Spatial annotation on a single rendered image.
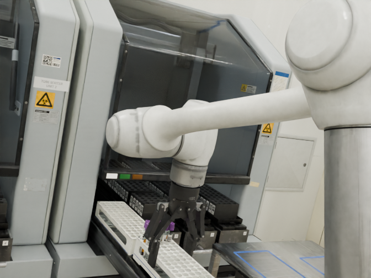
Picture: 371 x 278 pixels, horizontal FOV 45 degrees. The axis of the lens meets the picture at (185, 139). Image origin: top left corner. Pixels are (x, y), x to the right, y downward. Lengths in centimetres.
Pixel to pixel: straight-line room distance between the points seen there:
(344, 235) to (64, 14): 102
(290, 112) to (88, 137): 74
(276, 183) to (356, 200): 294
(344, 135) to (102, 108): 96
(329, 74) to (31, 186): 105
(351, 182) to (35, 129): 99
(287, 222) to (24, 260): 265
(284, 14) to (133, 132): 240
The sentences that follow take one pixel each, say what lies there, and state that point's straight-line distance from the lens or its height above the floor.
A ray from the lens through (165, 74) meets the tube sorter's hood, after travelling 147.
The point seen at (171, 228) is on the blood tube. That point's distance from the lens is 127.
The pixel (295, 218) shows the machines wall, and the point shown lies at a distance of 379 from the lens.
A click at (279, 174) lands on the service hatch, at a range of 349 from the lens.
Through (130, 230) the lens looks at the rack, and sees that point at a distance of 136.
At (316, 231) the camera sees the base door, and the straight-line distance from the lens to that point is 389.
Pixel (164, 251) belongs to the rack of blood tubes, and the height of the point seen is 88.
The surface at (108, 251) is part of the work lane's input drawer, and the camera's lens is 141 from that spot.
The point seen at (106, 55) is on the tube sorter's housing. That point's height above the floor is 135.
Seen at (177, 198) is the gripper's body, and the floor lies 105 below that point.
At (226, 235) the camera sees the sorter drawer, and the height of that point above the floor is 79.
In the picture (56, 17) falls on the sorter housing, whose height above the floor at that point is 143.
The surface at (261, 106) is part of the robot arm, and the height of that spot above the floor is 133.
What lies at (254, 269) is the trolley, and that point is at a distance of 141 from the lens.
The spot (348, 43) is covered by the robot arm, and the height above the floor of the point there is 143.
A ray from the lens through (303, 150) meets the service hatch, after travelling 359.
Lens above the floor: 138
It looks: 10 degrees down
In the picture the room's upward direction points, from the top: 12 degrees clockwise
